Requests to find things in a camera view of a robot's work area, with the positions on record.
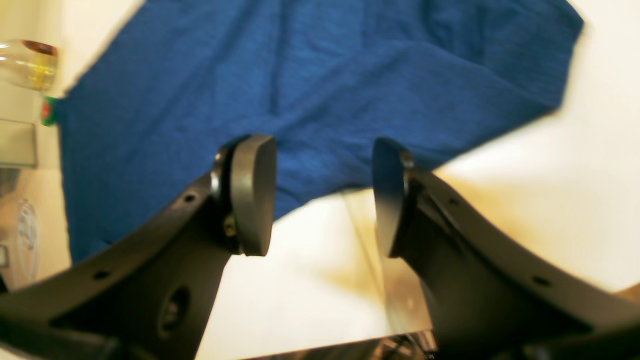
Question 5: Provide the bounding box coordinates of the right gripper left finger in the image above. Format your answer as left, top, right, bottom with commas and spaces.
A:
0, 134, 277, 360

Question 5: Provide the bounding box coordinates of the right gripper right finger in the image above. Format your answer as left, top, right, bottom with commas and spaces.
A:
372, 137, 640, 360

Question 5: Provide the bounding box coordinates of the dark blue t-shirt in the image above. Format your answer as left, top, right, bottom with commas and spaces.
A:
55, 0, 584, 264

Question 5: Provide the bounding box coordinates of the green tape roll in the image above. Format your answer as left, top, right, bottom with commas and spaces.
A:
39, 96, 60, 126

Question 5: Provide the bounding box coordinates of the clear glass jar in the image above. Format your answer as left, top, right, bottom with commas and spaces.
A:
0, 39, 58, 92

